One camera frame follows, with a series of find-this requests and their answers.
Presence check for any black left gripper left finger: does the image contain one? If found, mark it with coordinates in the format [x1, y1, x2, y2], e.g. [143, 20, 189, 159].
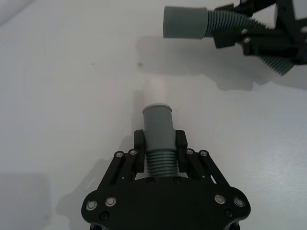
[103, 130, 147, 187]

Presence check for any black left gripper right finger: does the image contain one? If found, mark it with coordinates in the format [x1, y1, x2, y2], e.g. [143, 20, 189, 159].
[175, 130, 225, 185]

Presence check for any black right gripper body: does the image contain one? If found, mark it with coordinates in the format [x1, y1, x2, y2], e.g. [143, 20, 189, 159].
[275, 0, 307, 66]

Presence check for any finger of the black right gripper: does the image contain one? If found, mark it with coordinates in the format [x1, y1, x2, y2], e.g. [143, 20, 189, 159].
[213, 0, 277, 18]
[213, 28, 298, 58]

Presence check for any grey corrugated hose plain cuff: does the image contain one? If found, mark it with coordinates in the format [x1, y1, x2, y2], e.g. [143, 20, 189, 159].
[163, 6, 295, 77]

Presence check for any grey corrugated hose rimmed cuff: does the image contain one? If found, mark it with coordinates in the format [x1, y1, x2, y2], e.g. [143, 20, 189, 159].
[142, 103, 178, 178]

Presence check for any white table cloth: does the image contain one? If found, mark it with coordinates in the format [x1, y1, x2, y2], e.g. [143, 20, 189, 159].
[0, 0, 307, 230]

